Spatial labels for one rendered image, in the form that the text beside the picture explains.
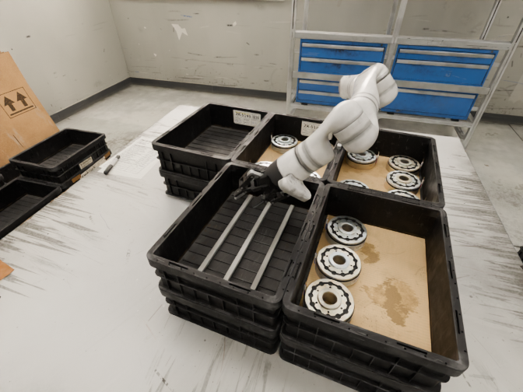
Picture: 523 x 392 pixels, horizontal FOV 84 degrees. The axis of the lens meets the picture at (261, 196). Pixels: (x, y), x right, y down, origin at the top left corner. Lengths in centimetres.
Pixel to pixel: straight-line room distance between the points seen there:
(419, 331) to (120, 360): 65
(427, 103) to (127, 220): 262
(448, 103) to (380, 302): 253
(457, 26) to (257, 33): 205
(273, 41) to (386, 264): 332
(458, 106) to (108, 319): 293
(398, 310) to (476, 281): 38
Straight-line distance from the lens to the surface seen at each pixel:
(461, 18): 380
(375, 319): 69
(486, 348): 93
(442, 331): 67
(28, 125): 353
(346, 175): 105
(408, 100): 301
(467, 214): 128
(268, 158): 110
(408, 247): 85
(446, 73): 299
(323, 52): 287
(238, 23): 393
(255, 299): 56
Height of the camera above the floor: 141
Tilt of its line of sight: 39 degrees down
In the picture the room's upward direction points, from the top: straight up
